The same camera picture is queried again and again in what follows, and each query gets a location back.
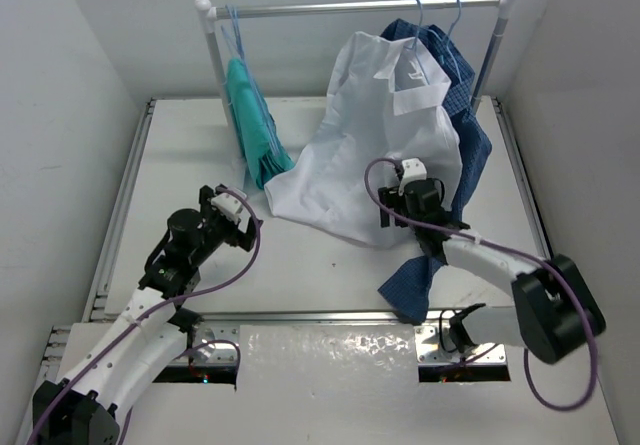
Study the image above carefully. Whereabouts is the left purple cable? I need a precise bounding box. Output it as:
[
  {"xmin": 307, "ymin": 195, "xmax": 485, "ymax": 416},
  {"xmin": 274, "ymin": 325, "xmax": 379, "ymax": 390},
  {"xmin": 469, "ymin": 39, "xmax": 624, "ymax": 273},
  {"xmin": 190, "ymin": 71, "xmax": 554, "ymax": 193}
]
[{"xmin": 24, "ymin": 188, "xmax": 264, "ymax": 445}]

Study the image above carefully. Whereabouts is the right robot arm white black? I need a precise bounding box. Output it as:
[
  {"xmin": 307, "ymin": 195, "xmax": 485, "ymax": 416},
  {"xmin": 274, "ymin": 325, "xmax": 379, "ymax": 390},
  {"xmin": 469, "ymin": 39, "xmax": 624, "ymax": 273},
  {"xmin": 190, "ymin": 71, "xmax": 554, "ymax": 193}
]
[{"xmin": 377, "ymin": 178, "xmax": 607, "ymax": 364}]

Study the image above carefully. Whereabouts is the blue checked shirt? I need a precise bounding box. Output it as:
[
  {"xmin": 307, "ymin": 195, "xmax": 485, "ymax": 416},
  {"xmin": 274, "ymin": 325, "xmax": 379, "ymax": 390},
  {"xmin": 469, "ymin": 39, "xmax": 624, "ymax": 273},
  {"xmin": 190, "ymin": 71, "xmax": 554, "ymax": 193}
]
[{"xmin": 376, "ymin": 18, "xmax": 494, "ymax": 324}]

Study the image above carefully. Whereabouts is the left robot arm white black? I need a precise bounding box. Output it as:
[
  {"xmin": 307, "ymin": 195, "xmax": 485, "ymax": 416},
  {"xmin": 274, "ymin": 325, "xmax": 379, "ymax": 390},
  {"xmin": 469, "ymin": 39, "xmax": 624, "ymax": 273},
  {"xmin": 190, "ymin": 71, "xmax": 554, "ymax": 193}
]
[{"xmin": 27, "ymin": 185, "xmax": 262, "ymax": 444}]

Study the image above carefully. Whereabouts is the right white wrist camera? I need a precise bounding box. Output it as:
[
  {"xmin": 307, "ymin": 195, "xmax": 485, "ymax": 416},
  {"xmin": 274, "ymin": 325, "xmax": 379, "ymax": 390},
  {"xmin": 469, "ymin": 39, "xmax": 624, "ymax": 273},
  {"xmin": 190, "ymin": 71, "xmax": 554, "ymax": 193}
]
[{"xmin": 397, "ymin": 158, "xmax": 428, "ymax": 186}]

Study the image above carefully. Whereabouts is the white and silver clothes rack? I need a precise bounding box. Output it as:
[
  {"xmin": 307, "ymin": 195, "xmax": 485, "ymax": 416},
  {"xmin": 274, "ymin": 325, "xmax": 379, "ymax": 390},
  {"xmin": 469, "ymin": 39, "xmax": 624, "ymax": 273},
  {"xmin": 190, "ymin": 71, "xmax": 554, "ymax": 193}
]
[{"xmin": 194, "ymin": 0, "xmax": 518, "ymax": 140}]

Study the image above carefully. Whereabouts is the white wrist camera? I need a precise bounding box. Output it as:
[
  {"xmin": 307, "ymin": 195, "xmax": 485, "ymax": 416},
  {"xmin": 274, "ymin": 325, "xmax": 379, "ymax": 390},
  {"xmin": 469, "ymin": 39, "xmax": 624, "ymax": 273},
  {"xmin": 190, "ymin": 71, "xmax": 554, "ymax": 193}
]
[
  {"xmin": 397, "ymin": 158, "xmax": 428, "ymax": 186},
  {"xmin": 209, "ymin": 190, "xmax": 247, "ymax": 225}
]

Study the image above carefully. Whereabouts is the white shirt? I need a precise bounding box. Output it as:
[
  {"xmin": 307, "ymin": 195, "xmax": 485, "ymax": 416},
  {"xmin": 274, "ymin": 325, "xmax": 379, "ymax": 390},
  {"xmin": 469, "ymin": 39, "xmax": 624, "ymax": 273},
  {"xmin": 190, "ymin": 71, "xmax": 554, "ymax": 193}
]
[{"xmin": 265, "ymin": 32, "xmax": 462, "ymax": 248}]

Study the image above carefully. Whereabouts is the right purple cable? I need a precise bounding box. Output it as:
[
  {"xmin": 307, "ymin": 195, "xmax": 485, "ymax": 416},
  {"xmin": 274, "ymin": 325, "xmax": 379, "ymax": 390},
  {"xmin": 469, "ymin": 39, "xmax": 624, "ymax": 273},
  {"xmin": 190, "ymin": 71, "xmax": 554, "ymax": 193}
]
[{"xmin": 364, "ymin": 157, "xmax": 599, "ymax": 411}]

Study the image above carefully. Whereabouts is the light blue hanger with teal garment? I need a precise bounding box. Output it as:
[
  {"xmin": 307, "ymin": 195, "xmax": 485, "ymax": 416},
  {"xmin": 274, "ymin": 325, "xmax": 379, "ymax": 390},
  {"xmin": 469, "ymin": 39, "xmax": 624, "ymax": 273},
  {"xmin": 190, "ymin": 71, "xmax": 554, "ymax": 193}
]
[{"xmin": 221, "ymin": 5, "xmax": 286, "ymax": 164}]

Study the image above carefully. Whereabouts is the purple cable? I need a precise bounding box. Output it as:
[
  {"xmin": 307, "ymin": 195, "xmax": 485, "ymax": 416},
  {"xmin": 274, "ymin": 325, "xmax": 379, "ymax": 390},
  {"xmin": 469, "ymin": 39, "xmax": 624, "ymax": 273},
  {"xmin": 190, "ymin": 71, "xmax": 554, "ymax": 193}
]
[
  {"xmin": 364, "ymin": 157, "xmax": 599, "ymax": 411},
  {"xmin": 24, "ymin": 188, "xmax": 264, "ymax": 445}
]

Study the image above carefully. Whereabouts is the light blue wire hanger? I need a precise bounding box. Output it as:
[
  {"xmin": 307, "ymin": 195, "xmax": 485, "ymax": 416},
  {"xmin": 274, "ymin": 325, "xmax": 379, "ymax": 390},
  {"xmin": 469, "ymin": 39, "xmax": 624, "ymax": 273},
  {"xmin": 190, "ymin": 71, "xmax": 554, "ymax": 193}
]
[{"xmin": 404, "ymin": 0, "xmax": 432, "ymax": 85}]

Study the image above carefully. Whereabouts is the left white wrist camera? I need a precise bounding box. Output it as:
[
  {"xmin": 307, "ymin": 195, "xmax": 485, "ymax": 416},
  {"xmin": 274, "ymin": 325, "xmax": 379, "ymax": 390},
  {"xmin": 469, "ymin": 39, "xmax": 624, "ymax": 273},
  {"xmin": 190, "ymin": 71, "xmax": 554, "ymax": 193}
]
[{"xmin": 209, "ymin": 190, "xmax": 247, "ymax": 225}]

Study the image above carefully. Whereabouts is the light blue hanger under blue shirt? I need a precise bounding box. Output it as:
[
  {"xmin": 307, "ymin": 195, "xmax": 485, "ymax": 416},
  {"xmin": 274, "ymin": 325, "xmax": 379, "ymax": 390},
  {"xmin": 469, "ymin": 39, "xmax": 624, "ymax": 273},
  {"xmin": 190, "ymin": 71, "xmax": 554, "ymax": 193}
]
[{"xmin": 432, "ymin": 0, "xmax": 462, "ymax": 85}]

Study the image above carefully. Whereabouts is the crinkled white plastic sheet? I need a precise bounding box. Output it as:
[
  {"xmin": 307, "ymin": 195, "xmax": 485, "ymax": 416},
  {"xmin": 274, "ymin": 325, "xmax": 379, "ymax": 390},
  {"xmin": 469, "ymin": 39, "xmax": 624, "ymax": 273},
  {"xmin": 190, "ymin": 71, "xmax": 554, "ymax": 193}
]
[{"xmin": 238, "ymin": 325, "xmax": 419, "ymax": 390}]

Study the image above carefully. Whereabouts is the teal green garment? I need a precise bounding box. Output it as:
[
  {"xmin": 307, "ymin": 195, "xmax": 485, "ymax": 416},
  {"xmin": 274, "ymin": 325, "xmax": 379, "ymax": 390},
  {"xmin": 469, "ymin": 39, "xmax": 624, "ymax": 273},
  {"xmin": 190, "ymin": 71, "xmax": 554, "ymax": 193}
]
[{"xmin": 226, "ymin": 58, "xmax": 294, "ymax": 190}]

